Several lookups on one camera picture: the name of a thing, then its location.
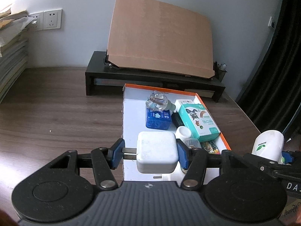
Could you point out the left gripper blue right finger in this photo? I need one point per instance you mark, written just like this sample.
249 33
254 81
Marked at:
188 155

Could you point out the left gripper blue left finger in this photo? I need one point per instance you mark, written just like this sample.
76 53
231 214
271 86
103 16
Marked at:
108 156

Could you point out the white small cylinder bottle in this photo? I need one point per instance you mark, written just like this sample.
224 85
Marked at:
183 133

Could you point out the playing cards box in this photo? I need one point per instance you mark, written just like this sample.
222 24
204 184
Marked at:
210 147

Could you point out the white square charger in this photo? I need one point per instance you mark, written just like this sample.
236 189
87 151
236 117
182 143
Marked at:
156 153

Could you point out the black power adapter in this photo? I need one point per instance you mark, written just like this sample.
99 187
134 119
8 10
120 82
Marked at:
176 119

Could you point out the teal bandage box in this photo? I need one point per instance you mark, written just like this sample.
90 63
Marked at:
199 121

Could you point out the blue tissue pack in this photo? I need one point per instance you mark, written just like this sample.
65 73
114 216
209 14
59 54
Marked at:
160 120

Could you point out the white plug-in repellent heater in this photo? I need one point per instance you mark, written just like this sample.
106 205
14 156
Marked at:
269 145

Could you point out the white product box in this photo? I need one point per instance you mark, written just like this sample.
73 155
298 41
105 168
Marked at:
180 102

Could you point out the clear liquid refill bottle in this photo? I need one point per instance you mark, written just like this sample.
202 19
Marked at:
158 101

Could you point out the dark curtain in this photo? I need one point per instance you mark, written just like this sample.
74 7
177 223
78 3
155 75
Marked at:
272 98

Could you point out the black monitor riser shelf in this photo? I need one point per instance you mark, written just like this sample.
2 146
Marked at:
101 72

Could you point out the black mesh pen holder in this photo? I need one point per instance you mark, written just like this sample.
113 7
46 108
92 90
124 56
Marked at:
220 70

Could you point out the wooden book stand board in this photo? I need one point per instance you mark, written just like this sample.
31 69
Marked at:
153 35

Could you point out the stack of books and papers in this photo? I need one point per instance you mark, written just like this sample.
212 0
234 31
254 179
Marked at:
14 48

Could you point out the white wall socket right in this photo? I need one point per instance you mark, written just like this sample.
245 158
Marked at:
52 19

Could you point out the white wall socket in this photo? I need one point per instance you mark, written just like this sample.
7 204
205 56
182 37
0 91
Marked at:
52 19
37 22

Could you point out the white wall socket left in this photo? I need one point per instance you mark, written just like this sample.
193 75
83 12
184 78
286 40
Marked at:
37 22

